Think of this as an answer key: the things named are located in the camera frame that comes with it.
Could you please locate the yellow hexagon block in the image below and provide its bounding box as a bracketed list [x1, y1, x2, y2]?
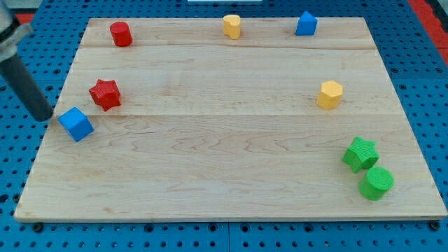
[316, 80, 344, 110]

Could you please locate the green cylinder block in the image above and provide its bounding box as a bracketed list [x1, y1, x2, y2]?
[358, 167, 394, 201]

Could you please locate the light wooden board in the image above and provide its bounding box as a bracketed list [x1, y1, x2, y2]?
[14, 17, 447, 223]

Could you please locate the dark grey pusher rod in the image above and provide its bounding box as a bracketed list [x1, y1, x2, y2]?
[1, 54, 53, 122]

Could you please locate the green star block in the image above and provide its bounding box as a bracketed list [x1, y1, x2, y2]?
[342, 136, 379, 173]

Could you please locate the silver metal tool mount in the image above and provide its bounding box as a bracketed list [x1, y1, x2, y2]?
[1, 0, 34, 62]

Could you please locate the yellow heart block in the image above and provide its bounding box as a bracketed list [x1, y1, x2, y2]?
[223, 15, 241, 40]

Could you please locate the blue cube block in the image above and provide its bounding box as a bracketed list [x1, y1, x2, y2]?
[58, 107, 94, 142]

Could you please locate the blue triangular block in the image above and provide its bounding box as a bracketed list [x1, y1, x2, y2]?
[295, 11, 318, 36]

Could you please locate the red cylinder block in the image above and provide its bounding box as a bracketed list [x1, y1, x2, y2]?
[109, 21, 133, 47]

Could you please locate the red star block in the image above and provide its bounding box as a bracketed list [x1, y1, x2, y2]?
[89, 79, 121, 111]

